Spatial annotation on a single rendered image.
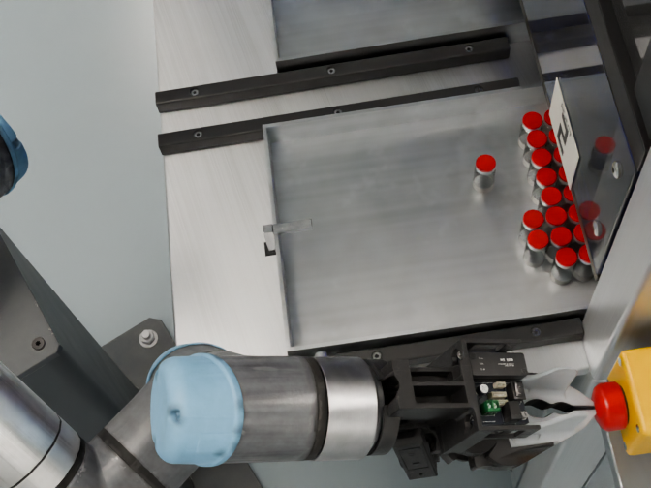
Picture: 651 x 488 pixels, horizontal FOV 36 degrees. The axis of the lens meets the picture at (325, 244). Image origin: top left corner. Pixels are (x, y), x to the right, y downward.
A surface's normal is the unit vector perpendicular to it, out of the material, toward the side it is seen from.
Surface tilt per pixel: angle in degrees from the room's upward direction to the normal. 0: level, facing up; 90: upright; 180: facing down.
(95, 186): 0
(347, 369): 39
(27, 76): 0
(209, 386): 23
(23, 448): 48
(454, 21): 0
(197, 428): 44
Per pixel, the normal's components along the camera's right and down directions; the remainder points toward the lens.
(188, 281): -0.09, -0.43
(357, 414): 0.37, -0.02
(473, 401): 0.34, -0.45
